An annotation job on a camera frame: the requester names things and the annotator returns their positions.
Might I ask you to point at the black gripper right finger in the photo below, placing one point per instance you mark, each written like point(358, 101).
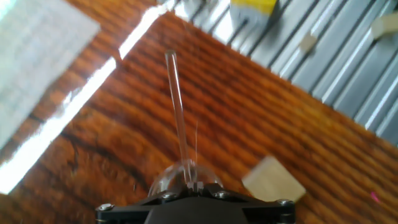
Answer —
point(270, 214)

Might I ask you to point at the yellow box green button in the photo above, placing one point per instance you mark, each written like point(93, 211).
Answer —
point(253, 11)

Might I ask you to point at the large light wooden block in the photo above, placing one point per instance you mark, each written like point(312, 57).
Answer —
point(273, 182)

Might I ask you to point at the small wooden cube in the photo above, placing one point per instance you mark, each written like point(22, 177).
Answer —
point(385, 25)
point(308, 42)

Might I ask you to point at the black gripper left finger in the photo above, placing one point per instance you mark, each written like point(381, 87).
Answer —
point(124, 214)

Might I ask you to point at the clear glass rod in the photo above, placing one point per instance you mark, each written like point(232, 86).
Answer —
point(177, 102)

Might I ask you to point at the clear glass beaker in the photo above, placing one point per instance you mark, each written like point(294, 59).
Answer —
point(164, 180)

